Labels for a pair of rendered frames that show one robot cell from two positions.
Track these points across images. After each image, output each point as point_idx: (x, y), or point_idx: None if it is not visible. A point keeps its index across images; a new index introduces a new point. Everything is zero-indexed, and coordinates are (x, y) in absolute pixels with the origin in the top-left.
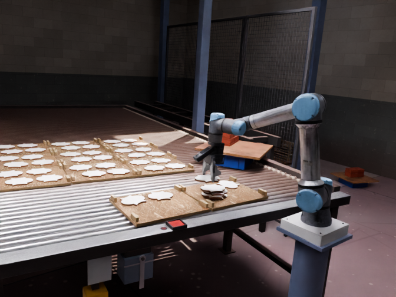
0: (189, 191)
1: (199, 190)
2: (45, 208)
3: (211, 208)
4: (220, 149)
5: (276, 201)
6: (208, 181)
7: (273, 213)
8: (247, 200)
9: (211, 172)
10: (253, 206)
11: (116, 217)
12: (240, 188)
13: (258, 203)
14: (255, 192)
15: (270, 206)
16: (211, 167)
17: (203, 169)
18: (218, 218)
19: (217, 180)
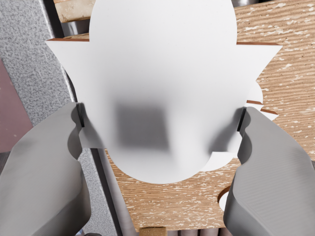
0: (297, 28)
1: (278, 85)
2: None
3: (69, 37)
4: None
5: (121, 229)
6: (69, 75)
7: None
8: (123, 185)
9: (31, 143)
10: (106, 180)
11: None
12: (213, 209)
13: (114, 197)
14: (170, 224)
15: (93, 208)
16: (21, 202)
17: (259, 137)
18: (10, 29)
19: (90, 147)
